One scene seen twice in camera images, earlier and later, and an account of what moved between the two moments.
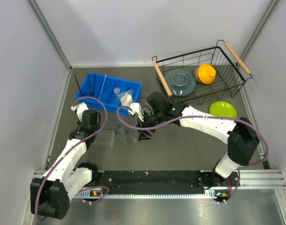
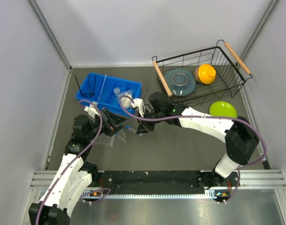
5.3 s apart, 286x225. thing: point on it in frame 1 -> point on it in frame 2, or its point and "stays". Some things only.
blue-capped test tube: [128, 132] -> [128, 128]
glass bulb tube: [102, 86] stays
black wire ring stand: [86, 94] stays
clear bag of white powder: [126, 98] stays
